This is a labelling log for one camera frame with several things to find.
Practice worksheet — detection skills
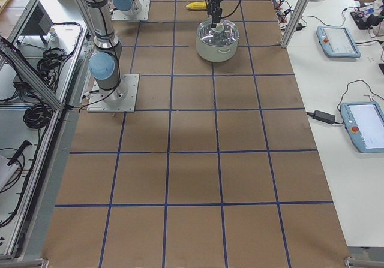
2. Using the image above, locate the yellow corn cob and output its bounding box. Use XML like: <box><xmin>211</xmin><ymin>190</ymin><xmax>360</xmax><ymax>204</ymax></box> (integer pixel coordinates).
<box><xmin>186</xmin><ymin>1</ymin><xmax>207</xmax><ymax>11</ymax></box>

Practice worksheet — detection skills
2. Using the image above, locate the aluminium frame left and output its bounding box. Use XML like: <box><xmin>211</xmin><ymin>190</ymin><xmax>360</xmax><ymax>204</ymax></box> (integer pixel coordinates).
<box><xmin>1</xmin><ymin>0</ymin><xmax>94</xmax><ymax>267</ymax></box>

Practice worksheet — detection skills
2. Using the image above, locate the black power adapter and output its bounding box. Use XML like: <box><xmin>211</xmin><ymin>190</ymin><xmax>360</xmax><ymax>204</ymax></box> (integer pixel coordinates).
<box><xmin>312</xmin><ymin>110</ymin><xmax>335</xmax><ymax>124</ymax></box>

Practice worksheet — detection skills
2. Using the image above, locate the white pot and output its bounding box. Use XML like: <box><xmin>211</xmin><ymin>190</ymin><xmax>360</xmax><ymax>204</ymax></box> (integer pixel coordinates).
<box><xmin>196</xmin><ymin>18</ymin><xmax>240</xmax><ymax>62</ymax></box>

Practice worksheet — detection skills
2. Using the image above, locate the black coiled cable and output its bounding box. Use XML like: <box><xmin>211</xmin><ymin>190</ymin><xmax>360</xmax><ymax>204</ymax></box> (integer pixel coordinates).
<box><xmin>23</xmin><ymin>103</ymin><xmax>50</xmax><ymax>130</ymax></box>

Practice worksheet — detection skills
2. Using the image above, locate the upper teach pendant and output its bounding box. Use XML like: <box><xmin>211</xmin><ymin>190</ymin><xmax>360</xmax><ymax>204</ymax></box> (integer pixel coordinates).
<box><xmin>316</xmin><ymin>26</ymin><xmax>361</xmax><ymax>59</ymax></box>

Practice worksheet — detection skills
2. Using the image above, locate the aluminium frame post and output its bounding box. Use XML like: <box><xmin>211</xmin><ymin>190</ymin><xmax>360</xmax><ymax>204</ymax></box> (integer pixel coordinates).
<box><xmin>281</xmin><ymin>0</ymin><xmax>309</xmax><ymax>48</ymax></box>

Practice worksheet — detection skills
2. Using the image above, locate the lower teach pendant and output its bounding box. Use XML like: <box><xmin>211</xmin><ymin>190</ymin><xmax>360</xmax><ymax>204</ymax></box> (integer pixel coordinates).
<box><xmin>341</xmin><ymin>101</ymin><xmax>383</xmax><ymax>153</ymax></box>

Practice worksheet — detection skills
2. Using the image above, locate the glass pot lid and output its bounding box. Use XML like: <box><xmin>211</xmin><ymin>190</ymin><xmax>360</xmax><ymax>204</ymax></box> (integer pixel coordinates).
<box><xmin>196</xmin><ymin>19</ymin><xmax>240</xmax><ymax>47</ymax></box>

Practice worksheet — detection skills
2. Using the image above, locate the teach pendant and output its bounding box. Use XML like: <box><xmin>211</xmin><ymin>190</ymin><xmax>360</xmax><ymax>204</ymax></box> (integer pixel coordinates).
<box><xmin>341</xmin><ymin>101</ymin><xmax>383</xmax><ymax>153</ymax></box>
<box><xmin>316</xmin><ymin>26</ymin><xmax>361</xmax><ymax>59</ymax></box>

